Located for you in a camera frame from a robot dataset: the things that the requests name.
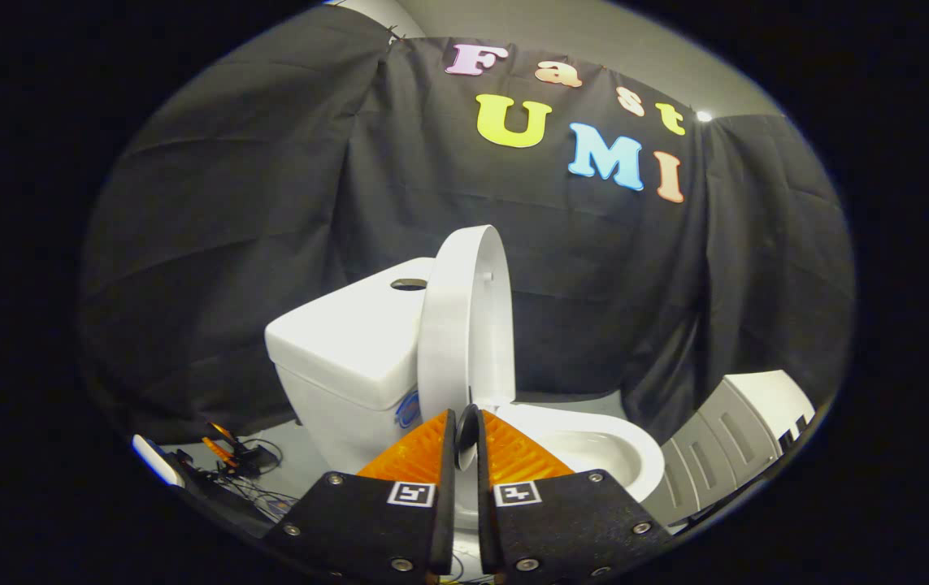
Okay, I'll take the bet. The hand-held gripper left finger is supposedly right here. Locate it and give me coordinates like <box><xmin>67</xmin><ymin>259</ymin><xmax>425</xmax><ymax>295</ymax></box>
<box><xmin>263</xmin><ymin>409</ymin><xmax>459</xmax><ymax>584</ymax></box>

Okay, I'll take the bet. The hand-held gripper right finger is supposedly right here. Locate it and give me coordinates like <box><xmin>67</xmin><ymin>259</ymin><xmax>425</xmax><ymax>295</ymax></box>
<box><xmin>458</xmin><ymin>404</ymin><xmax>674</xmax><ymax>584</ymax></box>

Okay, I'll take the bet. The white toilet lid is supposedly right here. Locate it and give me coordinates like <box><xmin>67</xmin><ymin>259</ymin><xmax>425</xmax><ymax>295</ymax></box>
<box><xmin>416</xmin><ymin>225</ymin><xmax>517</xmax><ymax>474</ymax></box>

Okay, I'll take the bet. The white toilet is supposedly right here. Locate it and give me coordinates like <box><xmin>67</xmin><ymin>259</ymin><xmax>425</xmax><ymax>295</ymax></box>
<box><xmin>264</xmin><ymin>257</ymin><xmax>666</xmax><ymax>574</ymax></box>

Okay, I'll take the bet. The grey cabinet with white top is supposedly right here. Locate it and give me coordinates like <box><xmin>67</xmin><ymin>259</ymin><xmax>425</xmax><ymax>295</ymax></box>
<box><xmin>641</xmin><ymin>370</ymin><xmax>817</xmax><ymax>531</ymax></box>

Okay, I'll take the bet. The white flat device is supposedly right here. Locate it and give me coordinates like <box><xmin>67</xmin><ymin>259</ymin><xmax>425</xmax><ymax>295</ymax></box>
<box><xmin>132</xmin><ymin>434</ymin><xmax>186</xmax><ymax>489</ymax></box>

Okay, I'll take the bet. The black backdrop cloth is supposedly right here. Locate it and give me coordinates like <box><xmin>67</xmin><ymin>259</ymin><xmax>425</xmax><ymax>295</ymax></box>
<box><xmin>78</xmin><ymin>6</ymin><xmax>857</xmax><ymax>449</ymax></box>

